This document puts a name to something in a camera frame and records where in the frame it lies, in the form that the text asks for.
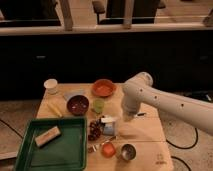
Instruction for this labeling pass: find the white handled dish brush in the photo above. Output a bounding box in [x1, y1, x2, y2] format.
[100, 112, 146, 123]

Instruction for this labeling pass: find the green plastic tray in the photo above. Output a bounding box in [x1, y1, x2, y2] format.
[13, 117, 87, 171]

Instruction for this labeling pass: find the dark office chair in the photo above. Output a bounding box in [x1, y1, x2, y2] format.
[92, 0, 166, 25]

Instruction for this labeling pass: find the white cup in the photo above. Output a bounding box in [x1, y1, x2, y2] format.
[44, 79, 58, 95]

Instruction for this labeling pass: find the bunch of red grapes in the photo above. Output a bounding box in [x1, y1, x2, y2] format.
[88, 121, 101, 141]

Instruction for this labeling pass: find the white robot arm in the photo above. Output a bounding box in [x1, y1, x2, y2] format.
[121, 72, 213, 136]

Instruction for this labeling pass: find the orange bowl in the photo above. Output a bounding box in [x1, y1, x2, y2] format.
[91, 79, 116, 97]

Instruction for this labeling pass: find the wooden block brush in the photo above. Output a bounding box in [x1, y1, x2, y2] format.
[35, 126, 61, 147]

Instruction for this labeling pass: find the blue sponge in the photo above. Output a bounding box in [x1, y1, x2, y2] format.
[103, 122, 116, 135]

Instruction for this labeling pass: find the purple bowl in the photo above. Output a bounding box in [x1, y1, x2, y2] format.
[67, 95, 89, 116]

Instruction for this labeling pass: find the metal fork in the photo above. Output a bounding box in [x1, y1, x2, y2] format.
[87, 136, 117, 153]

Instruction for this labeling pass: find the grey folded cloth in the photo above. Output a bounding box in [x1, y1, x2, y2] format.
[63, 89, 85, 101]

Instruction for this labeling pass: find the black power cable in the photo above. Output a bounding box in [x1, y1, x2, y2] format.
[165, 126, 200, 171]

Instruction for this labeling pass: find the orange small cup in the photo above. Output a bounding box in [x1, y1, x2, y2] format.
[101, 142, 116, 158]

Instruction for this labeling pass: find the small metal bowl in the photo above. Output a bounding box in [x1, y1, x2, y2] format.
[121, 144, 136, 161]

